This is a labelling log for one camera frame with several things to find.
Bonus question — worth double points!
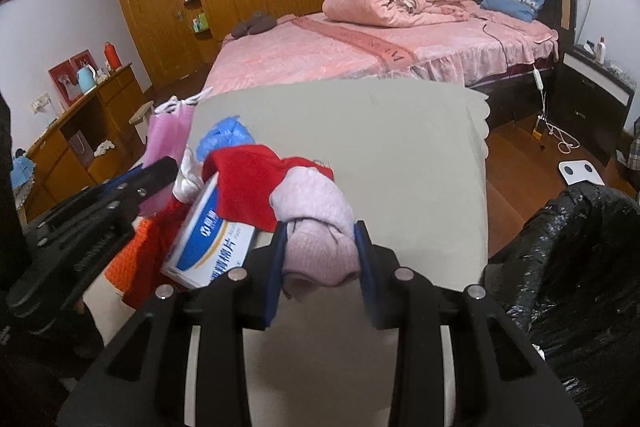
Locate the white and blue carton box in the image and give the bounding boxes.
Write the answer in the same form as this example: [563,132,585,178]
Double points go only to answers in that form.
[161,172,258,290]

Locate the white bathroom scale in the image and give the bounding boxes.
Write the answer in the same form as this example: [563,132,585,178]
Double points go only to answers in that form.
[558,160,608,188]

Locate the red cloth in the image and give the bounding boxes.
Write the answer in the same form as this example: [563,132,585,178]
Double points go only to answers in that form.
[201,145,335,233]

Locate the paper bag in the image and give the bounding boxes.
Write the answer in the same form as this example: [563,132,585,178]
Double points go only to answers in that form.
[67,132,93,168]

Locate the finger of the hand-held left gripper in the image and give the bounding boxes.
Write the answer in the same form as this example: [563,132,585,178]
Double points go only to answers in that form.
[107,156,179,220]
[100,167,151,194]

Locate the black trash bag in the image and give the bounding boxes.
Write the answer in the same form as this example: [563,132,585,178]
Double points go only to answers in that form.
[481,183,640,427]

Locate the light blue kettle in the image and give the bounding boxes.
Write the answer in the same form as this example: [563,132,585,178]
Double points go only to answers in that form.
[76,64,97,94]

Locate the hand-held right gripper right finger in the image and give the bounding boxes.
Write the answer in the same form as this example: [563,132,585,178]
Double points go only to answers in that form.
[352,221,585,427]

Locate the red photo frame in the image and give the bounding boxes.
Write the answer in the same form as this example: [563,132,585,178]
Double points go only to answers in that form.
[48,59,83,102]
[70,49,96,72]

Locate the orange foam net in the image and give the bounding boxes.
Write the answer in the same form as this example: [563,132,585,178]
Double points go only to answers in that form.
[105,196,193,310]

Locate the plaid cloth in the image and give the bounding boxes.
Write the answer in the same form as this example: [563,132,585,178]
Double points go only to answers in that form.
[625,119,640,170]

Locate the blue cloth with lace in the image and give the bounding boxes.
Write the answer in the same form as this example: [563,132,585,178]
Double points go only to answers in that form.
[10,156,36,210]

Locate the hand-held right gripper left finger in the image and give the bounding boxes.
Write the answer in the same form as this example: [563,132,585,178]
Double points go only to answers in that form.
[56,221,290,427]

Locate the small wooden stool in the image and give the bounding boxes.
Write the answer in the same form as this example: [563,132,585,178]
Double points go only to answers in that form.
[128,102,154,140]

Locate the pink plastic bag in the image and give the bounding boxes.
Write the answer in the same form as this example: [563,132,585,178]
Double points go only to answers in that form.
[140,89,213,215]

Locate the pink bed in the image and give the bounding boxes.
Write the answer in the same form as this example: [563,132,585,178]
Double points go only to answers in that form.
[204,9,561,128]

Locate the blue plastic bag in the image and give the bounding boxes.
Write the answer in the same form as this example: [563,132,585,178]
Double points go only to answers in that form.
[196,117,256,161]

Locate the folded pink quilt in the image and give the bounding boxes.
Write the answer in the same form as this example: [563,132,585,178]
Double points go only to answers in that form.
[321,0,481,28]

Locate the pink knit cloth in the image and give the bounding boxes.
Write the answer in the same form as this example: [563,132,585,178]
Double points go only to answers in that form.
[269,167,362,301]

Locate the wooden cabinet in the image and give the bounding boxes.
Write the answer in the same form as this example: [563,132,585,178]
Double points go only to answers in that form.
[22,63,153,223]

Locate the black nightstand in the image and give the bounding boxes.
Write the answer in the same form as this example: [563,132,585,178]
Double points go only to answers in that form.
[542,44,636,162]

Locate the grey clothing on bed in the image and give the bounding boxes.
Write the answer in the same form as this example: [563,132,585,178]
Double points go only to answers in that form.
[230,11,278,38]

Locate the white cable with controller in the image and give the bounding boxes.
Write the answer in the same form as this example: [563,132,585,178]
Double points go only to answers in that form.
[465,7,551,128]

